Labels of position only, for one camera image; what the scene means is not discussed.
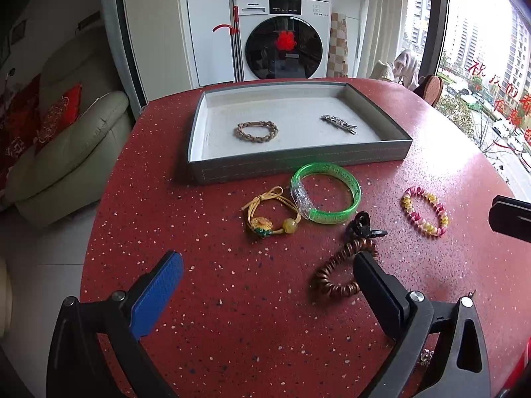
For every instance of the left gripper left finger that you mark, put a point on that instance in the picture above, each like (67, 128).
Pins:
(76, 362)

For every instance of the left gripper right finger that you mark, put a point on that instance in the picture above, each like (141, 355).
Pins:
(459, 366)

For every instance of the green translucent bangle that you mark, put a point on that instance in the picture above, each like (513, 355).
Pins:
(325, 194)

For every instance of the black claw hair clip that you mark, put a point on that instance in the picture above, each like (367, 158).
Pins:
(360, 227)

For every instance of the grey jewelry tray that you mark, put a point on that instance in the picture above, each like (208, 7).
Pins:
(253, 130)

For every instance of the brown round chair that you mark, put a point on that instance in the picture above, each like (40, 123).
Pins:
(430, 89)

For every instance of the beige sofa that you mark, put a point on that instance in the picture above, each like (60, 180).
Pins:
(54, 179)

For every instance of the red embroidered cushion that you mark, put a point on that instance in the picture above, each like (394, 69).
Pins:
(62, 114)

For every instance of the checkered hanging cloth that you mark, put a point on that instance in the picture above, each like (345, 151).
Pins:
(338, 51)

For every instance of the white washing machine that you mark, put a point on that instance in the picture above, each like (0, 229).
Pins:
(284, 39)

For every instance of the white cabinet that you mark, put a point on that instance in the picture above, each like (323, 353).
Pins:
(207, 39)

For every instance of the red handled mop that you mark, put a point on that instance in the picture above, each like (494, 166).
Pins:
(233, 29)

